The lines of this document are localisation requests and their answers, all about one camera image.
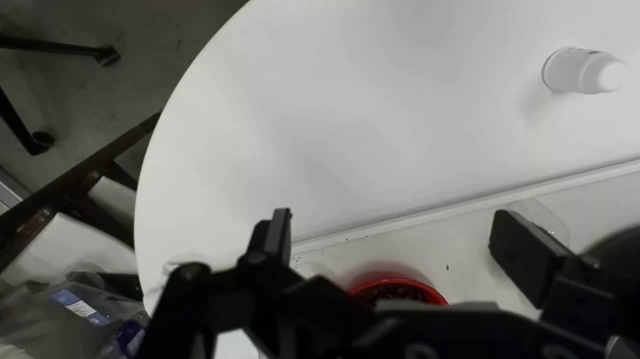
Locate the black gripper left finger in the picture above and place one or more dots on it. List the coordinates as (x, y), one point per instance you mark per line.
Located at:
(200, 303)

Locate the white plastic tray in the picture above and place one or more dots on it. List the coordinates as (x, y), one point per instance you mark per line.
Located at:
(448, 245)

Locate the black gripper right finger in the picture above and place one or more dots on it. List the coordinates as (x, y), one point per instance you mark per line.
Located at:
(593, 293)

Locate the clear plastic bag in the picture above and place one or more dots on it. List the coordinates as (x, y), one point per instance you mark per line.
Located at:
(82, 315)

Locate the small white pill bottle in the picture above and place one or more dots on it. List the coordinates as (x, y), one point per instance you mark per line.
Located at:
(580, 70)

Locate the red plastic bowl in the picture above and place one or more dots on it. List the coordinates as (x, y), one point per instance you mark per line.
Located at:
(395, 285)

